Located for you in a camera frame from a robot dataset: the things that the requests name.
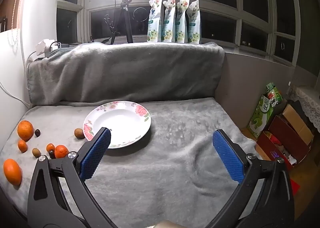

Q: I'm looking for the red cardboard box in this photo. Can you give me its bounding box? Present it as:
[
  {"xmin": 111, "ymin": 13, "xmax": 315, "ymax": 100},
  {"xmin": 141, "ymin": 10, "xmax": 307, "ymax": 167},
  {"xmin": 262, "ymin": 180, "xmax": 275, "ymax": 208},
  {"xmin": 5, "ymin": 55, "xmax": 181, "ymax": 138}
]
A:
[{"xmin": 256, "ymin": 115, "xmax": 314, "ymax": 168}]

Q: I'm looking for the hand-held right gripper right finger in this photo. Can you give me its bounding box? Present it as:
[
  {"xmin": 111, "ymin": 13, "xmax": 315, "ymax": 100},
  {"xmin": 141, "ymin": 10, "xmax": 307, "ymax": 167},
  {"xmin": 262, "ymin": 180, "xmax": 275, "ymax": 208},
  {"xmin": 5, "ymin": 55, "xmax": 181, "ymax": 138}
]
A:
[{"xmin": 207, "ymin": 129, "xmax": 295, "ymax": 228}]

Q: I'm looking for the white cable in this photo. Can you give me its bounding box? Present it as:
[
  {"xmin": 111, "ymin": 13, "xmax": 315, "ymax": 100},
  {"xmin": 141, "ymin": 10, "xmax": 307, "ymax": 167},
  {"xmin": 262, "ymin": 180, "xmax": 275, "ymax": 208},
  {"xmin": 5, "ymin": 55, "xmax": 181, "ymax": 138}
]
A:
[{"xmin": 0, "ymin": 51, "xmax": 38, "ymax": 109}]

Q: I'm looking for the large smooth orange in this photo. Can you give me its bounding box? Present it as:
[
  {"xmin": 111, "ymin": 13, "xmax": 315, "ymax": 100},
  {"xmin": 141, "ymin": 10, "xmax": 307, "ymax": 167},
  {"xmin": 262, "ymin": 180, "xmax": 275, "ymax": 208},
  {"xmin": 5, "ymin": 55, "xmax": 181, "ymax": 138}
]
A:
[{"xmin": 3, "ymin": 158, "xmax": 23, "ymax": 186}]

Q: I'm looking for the green carton box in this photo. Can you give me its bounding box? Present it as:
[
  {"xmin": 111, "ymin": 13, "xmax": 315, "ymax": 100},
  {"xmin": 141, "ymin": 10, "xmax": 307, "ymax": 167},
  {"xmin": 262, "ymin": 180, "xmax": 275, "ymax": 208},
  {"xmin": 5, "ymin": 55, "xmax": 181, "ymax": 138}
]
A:
[{"xmin": 247, "ymin": 94, "xmax": 275, "ymax": 140}]

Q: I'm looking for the red paper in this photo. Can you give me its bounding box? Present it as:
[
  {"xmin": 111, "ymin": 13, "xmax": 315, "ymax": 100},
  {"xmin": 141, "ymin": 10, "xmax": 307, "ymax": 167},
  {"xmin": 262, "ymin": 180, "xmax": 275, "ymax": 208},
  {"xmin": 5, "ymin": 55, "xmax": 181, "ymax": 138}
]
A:
[{"xmin": 290, "ymin": 180, "xmax": 300, "ymax": 195}]

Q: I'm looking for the white power strip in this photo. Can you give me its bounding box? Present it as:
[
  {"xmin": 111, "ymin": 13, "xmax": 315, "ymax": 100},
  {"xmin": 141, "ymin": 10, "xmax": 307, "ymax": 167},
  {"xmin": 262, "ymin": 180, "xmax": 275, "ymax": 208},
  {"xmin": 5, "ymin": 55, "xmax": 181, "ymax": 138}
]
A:
[{"xmin": 35, "ymin": 39, "xmax": 56, "ymax": 57}]

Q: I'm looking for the white side board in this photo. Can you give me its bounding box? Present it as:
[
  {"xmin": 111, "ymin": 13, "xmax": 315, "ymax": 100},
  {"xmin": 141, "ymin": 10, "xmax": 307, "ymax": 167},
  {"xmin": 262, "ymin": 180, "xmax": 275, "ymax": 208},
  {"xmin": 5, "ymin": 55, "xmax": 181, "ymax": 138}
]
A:
[{"xmin": 0, "ymin": 28, "xmax": 33, "ymax": 148}]

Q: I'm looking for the dark grey fleece blanket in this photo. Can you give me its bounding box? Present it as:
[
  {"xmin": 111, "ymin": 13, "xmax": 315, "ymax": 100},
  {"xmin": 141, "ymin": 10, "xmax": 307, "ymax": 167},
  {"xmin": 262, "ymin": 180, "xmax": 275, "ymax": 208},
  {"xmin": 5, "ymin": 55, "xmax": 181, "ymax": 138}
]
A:
[{"xmin": 27, "ymin": 41, "xmax": 225, "ymax": 107}]

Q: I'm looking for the light grey fleece blanket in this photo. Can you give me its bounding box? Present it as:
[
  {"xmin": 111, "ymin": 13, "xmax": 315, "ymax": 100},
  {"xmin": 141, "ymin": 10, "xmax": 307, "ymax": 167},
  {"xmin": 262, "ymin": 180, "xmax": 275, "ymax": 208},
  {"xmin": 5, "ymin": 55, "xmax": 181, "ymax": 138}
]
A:
[{"xmin": 0, "ymin": 97, "xmax": 259, "ymax": 228}]

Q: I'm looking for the mandarin with stem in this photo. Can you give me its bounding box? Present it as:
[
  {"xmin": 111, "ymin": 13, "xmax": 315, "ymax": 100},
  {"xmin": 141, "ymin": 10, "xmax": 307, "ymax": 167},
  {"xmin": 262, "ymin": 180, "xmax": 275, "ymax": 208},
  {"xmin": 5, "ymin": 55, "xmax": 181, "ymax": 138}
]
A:
[{"xmin": 54, "ymin": 145, "xmax": 69, "ymax": 159}]

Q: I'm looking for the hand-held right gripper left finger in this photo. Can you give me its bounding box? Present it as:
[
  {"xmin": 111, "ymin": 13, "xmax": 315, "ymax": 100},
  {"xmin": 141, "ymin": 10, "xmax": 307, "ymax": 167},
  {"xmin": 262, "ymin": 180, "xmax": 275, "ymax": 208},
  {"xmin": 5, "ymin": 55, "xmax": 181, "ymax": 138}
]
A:
[{"xmin": 27, "ymin": 127, "xmax": 118, "ymax": 228}]

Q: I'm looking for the brown wooden cabinet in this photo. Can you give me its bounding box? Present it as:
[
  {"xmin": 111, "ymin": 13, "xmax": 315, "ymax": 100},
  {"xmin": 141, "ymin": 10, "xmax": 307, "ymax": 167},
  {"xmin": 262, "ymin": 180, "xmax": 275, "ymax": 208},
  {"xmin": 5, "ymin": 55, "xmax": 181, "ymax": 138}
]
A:
[{"xmin": 0, "ymin": 0, "xmax": 25, "ymax": 34}]

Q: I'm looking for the large rough-skinned orange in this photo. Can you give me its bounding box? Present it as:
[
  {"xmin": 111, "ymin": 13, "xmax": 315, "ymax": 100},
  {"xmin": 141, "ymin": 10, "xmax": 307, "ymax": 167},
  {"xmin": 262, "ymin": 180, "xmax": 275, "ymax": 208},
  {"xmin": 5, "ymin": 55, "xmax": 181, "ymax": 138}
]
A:
[{"xmin": 17, "ymin": 120, "xmax": 34, "ymax": 141}]

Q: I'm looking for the green snack packet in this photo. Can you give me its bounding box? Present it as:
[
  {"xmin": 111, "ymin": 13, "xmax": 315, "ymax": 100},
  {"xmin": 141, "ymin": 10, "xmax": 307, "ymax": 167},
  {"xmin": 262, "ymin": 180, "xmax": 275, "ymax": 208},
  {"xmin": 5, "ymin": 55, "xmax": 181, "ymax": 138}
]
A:
[{"xmin": 265, "ymin": 82, "xmax": 283, "ymax": 109}]

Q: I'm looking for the white lace cloth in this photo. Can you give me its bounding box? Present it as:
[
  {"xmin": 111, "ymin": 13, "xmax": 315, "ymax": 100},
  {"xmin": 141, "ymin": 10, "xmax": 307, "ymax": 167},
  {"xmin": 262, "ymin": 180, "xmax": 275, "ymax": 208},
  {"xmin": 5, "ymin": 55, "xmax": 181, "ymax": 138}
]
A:
[{"xmin": 287, "ymin": 86, "xmax": 320, "ymax": 131}]

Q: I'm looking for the brown cardboard box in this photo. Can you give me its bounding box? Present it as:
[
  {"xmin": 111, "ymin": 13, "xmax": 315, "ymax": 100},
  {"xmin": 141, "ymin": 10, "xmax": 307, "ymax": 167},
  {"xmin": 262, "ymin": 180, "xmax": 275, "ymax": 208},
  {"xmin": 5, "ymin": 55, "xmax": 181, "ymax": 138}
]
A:
[{"xmin": 281, "ymin": 104, "xmax": 314, "ymax": 143}]

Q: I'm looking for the white floral plate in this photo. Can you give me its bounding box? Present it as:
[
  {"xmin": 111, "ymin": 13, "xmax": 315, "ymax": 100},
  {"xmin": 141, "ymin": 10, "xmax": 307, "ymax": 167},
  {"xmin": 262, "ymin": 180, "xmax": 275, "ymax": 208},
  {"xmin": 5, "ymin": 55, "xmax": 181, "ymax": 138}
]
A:
[{"xmin": 83, "ymin": 101, "xmax": 152, "ymax": 149}]

